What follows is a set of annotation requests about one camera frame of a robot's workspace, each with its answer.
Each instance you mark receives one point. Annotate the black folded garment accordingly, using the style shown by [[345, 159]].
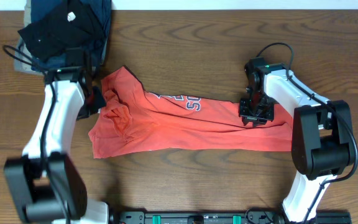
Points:
[[59, 25]]

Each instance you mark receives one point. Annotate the red printed t-shirt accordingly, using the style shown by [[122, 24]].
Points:
[[135, 120]]

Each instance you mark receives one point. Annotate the navy blue folded garment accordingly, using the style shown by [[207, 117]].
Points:
[[105, 21]]

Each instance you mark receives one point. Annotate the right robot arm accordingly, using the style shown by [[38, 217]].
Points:
[[322, 142]]

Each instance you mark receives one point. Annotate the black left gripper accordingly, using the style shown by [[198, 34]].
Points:
[[91, 104]]

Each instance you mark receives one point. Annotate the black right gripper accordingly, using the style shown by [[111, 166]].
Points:
[[256, 112]]

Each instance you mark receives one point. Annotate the grey folded trousers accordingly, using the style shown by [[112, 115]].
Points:
[[20, 62]]

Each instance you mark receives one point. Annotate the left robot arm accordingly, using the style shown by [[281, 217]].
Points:
[[44, 183]]

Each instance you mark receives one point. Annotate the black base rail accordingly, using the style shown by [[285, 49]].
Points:
[[222, 217]]

